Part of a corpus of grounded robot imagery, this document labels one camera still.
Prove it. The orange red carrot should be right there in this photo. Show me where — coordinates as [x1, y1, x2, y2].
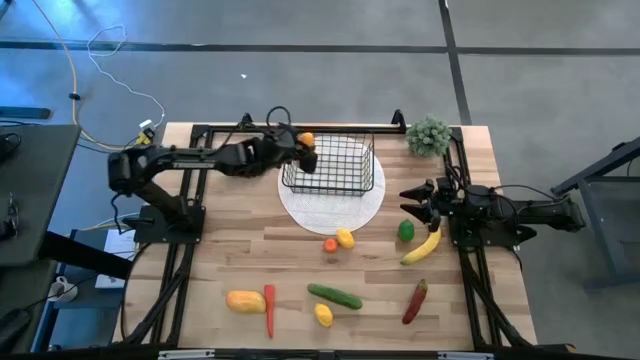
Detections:
[263, 283, 277, 340]

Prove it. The dark red green pepper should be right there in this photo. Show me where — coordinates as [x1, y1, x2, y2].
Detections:
[401, 278, 429, 326]

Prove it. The white mug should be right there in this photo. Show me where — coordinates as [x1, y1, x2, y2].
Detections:
[48, 275, 79, 303]

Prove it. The thin white cable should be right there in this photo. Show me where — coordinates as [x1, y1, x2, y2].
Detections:
[86, 23, 167, 129]

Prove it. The green cucumber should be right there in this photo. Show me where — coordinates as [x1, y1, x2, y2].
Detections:
[306, 282, 364, 311]

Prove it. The yellow banana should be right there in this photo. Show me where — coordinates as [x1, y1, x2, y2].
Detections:
[399, 227, 443, 267]

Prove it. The silver metal plate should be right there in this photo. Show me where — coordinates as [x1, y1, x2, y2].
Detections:
[437, 351, 495, 360]
[158, 349, 216, 360]

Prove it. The grey desk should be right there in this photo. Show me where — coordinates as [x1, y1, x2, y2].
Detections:
[0, 123, 82, 269]

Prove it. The bright yellow lemon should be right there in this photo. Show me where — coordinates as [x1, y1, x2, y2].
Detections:
[313, 302, 335, 329]

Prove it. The flat black bar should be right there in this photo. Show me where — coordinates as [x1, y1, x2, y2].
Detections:
[0, 105, 52, 120]

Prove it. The green lime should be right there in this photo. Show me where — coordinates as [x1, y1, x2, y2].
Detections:
[397, 218, 416, 243]

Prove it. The black wire basket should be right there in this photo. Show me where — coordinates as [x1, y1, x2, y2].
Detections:
[281, 130, 376, 197]

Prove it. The potted green plant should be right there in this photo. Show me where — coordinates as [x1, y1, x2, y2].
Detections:
[404, 114, 454, 159]

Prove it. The black metal beam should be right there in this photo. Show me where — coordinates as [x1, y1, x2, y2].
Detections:
[38, 231, 134, 280]

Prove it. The black aluminium table frame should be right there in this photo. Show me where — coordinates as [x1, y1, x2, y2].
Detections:
[112, 122, 539, 351]

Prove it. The dark grey side table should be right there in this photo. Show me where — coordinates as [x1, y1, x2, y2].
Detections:
[551, 135, 640, 291]

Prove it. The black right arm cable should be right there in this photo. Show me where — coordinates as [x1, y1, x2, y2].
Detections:
[489, 183, 571, 204]

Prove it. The white paper sheet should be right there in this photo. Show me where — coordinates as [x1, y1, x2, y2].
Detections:
[94, 228, 137, 290]

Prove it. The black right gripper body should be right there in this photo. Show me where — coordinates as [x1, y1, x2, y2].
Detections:
[424, 188, 472, 234]

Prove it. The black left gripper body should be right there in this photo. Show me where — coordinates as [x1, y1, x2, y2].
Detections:
[249, 142, 304, 176]

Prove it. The orange-tinted yellow lemon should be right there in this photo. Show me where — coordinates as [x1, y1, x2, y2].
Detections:
[335, 228, 356, 250]

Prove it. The yellow cable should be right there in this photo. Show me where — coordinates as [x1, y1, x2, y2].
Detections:
[30, 0, 126, 151]

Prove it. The white round placemat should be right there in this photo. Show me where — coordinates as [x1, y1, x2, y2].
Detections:
[277, 134, 387, 237]

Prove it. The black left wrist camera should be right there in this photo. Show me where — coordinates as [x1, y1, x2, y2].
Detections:
[272, 124, 300, 147]

